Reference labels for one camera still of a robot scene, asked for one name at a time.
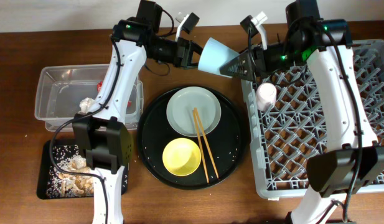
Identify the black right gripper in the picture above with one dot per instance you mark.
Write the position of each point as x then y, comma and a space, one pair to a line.
260, 63

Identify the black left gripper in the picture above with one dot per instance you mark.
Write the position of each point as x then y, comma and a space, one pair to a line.
193, 46

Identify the light blue plastic cup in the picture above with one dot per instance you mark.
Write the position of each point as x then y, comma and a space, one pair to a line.
214, 56

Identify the pink plastic cup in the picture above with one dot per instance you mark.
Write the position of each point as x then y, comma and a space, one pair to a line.
265, 96

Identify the wooden chopstick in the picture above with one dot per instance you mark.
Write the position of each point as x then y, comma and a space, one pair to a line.
200, 143
203, 134

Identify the red snack wrapper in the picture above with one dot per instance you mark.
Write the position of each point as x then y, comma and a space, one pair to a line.
99, 86

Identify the yellow plastic bowl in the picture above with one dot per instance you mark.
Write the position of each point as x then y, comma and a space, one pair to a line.
181, 157

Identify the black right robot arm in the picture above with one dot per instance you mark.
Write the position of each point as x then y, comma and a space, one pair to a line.
354, 157

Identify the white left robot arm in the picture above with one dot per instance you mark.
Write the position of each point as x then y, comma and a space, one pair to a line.
100, 134

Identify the grey plastic dishwasher rack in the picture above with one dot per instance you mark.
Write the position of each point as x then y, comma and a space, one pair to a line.
285, 136

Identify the clear plastic waste bin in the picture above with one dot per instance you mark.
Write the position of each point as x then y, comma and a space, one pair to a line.
61, 89

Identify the round black tray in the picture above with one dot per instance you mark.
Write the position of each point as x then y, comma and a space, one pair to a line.
228, 142

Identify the crumpled white tissue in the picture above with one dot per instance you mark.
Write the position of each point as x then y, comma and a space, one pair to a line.
85, 105

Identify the black rectangular food tray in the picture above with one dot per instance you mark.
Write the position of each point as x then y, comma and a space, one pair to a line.
44, 174

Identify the food scraps and rice pile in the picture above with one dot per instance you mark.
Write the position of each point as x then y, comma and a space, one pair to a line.
80, 185

